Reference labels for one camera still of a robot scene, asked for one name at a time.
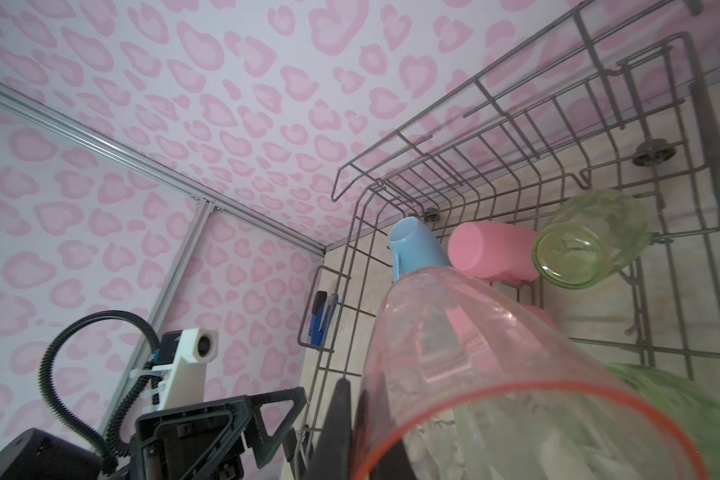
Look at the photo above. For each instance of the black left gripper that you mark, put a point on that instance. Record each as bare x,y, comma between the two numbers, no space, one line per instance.
186,438

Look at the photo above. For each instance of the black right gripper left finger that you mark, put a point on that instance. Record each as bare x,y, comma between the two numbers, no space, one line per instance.
331,457

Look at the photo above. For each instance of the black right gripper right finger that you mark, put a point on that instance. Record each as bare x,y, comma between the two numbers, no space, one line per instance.
394,462

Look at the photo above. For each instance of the light pink translucent cup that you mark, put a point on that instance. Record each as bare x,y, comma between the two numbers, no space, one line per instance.
481,388

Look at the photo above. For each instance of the magenta plastic cup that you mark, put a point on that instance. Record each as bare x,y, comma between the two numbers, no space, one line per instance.
541,314

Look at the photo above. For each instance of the white blue ceramic mug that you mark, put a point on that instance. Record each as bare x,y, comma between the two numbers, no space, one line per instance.
414,246

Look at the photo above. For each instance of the pink plastic cup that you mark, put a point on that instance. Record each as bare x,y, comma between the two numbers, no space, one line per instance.
493,251

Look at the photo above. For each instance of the yellow-green translucent cup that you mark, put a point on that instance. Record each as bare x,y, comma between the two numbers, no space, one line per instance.
591,236

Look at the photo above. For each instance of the bright green translucent cup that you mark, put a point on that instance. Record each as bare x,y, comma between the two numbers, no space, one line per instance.
683,401

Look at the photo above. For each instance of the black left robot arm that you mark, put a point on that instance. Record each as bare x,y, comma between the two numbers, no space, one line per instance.
36,454

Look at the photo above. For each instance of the blue stapler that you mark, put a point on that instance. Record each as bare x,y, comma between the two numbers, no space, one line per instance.
323,308

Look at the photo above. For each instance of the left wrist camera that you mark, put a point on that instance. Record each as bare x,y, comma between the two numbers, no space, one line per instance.
182,379

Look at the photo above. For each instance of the grey wire dish rack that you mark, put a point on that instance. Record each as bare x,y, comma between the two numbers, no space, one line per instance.
612,94

